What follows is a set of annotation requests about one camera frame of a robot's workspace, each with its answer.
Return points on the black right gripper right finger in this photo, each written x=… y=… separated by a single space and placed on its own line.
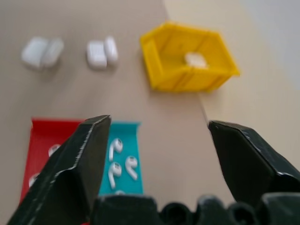
x=248 y=164

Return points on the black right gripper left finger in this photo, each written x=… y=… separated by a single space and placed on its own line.
x=70 y=173

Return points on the white earbud case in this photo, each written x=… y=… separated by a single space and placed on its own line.
x=42 y=52
x=101 y=53
x=196 y=60

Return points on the yellow plastic bin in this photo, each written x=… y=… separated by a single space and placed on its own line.
x=187 y=58

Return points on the white earbud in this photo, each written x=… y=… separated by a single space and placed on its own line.
x=33 y=180
x=131 y=167
x=114 y=174
x=115 y=148
x=54 y=150

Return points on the red plastic tray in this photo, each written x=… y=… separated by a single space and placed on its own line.
x=38 y=150

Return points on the teal plastic tray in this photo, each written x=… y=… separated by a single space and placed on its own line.
x=127 y=140

